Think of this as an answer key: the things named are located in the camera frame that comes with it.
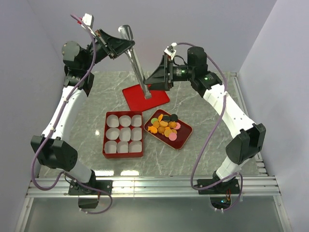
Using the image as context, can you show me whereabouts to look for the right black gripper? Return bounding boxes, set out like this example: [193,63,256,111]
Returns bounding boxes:
[144,55,195,92]

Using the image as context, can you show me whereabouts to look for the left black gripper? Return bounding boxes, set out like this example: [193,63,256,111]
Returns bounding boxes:
[83,29,136,71]

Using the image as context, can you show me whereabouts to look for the metal tongs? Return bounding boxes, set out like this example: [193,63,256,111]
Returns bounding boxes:
[118,25,152,99]

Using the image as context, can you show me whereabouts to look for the black sandwich cookie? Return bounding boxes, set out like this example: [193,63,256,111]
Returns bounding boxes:
[162,115,171,122]
[170,114,178,122]

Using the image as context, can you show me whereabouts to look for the orange fish cookie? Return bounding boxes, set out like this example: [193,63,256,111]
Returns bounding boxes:
[147,126,158,134]

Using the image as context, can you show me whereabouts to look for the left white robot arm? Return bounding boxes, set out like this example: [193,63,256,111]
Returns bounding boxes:
[30,29,135,194]

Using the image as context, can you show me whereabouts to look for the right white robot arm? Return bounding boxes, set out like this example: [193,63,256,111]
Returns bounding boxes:
[144,43,266,193]

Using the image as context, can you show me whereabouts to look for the red box lid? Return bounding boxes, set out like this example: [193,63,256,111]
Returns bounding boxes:
[122,85,170,112]

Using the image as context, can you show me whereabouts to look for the orange flower cookie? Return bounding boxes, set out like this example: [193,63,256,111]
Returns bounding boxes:
[158,114,164,122]

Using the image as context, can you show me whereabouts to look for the green round cookie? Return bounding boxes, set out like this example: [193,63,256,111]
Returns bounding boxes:
[151,117,158,124]

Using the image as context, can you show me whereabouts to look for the orange swirl cookie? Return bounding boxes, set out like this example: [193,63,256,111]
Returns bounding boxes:
[168,121,177,129]

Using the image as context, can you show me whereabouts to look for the orange sandwich cookie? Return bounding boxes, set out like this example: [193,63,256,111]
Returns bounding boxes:
[164,129,172,138]

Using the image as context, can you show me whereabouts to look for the pink round cookie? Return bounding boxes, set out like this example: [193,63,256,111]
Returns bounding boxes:
[169,132,177,141]

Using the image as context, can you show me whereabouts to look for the red cookie box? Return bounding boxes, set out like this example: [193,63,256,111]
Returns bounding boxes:
[102,111,143,159]

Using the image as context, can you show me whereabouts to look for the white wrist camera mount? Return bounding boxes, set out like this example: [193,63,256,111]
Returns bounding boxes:
[82,13,94,29]

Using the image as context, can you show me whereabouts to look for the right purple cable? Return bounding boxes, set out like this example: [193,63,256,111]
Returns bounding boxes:
[175,42,243,212]

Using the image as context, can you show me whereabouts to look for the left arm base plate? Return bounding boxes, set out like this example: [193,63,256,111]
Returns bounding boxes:
[68,180,113,196]

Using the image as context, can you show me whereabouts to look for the aluminium rail frame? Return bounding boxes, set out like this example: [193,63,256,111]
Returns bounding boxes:
[26,176,281,198]

